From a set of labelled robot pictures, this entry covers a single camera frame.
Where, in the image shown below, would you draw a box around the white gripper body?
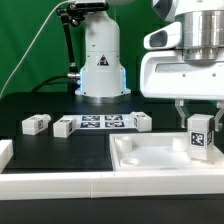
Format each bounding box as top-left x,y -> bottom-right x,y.
140,49 -> 224,100

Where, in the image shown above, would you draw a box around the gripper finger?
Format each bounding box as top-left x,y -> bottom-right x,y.
175,99 -> 186,128
214,100 -> 224,132

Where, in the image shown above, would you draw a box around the white square table top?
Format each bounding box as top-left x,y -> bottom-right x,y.
109,132 -> 224,171

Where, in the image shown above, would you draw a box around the white fiducial tag sheet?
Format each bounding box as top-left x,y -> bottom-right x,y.
61,114 -> 134,129

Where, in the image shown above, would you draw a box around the white U-shaped obstacle fence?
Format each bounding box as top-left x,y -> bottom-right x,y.
0,140 -> 224,200

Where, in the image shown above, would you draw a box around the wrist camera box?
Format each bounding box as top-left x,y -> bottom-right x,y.
143,22 -> 182,50

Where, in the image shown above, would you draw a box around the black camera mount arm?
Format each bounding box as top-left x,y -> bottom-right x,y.
56,3 -> 84,74

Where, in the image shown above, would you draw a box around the white cable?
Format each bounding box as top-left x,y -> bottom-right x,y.
0,0 -> 76,99

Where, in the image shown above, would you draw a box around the black cable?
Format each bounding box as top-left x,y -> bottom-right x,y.
31,74 -> 81,93

